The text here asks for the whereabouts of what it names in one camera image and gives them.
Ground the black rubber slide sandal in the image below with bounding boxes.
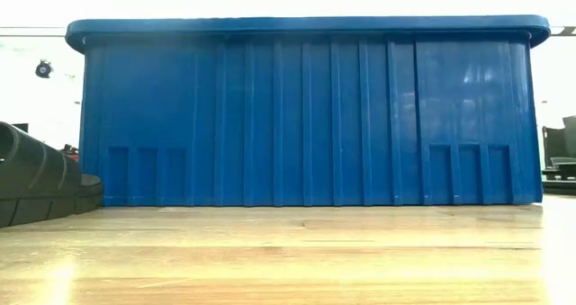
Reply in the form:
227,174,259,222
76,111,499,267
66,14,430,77
0,121,104,229

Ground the blue plastic bin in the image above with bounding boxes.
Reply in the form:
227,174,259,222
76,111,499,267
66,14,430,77
65,14,551,207

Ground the black round background device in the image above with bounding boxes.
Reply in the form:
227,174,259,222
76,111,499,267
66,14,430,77
34,59,54,79

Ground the dark grey background furniture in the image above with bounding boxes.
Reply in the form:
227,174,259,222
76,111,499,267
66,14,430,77
542,114,576,180

